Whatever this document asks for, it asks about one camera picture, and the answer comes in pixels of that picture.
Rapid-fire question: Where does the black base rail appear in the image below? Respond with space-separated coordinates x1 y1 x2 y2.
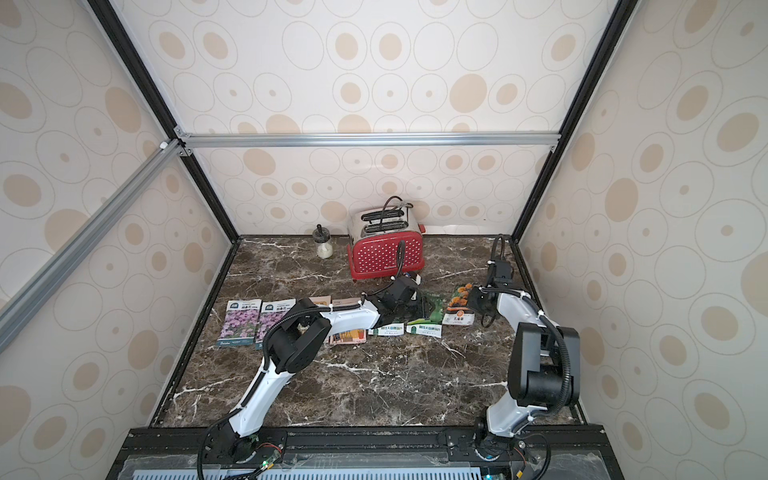
107 425 623 479

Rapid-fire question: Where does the orange flower seed packet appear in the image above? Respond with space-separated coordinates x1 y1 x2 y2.
442 283 475 326

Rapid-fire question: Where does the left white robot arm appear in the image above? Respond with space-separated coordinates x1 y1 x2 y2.
227 275 426 439

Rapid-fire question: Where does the black corner frame post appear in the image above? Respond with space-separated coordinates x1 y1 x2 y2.
87 0 240 243

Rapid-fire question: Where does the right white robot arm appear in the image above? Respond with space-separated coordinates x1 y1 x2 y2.
468 257 580 439

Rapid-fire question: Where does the glass jar with white granules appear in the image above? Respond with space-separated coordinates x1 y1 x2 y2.
312 224 333 259

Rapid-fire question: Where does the black right corner post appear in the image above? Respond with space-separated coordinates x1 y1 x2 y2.
510 0 638 246

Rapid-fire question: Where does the orange marigold seed packet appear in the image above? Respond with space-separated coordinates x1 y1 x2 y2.
310 295 332 306

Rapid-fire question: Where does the white orange-text seed packet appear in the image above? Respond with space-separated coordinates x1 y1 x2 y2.
327 298 367 346

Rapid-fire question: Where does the silver aluminium cross rail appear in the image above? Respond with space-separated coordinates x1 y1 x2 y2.
173 129 561 153

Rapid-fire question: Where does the silver aluminium side rail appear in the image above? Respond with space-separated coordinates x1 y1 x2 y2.
1 139 182 350

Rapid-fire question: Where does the green pea seed packet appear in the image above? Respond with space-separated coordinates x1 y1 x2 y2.
368 323 405 337

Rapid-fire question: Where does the red polka dot toaster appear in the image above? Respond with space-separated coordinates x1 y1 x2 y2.
347 195 426 280

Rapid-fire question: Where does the white green-text seed packet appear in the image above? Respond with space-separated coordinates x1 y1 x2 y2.
405 293 444 338

